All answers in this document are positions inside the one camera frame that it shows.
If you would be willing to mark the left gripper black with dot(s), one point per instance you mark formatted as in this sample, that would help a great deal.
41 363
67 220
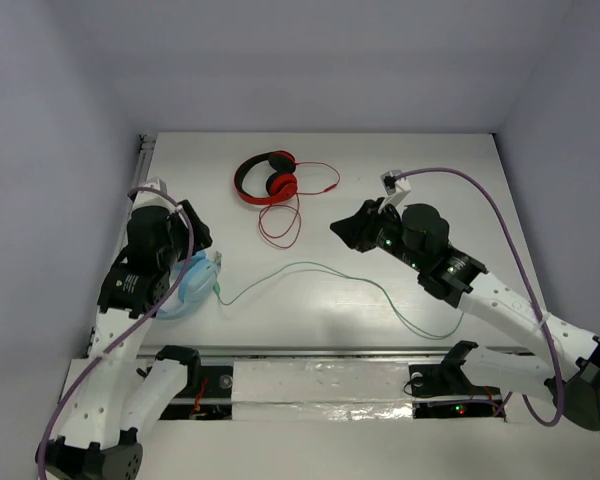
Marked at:
192 227

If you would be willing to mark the aluminium rail left side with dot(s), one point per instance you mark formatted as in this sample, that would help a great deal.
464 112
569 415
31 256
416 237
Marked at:
146 148

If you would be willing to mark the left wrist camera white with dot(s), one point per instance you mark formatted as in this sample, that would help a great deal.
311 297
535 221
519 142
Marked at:
152 193

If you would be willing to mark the aluminium rail front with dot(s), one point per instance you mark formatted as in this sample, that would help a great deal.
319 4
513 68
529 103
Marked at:
288 352

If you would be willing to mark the light blue headphones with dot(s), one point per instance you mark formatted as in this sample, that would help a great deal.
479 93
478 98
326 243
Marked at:
197 284

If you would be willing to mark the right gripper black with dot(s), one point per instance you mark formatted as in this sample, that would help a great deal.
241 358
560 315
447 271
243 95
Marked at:
357 230

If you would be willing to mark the aluminium rail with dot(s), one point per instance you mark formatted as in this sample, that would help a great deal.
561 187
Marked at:
146 148
288 352

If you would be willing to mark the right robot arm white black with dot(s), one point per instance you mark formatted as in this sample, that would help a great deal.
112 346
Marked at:
564 368

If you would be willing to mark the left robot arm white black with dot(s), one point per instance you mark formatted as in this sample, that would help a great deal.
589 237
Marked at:
97 429

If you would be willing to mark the red black headphones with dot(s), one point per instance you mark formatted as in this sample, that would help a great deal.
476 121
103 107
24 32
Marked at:
281 185

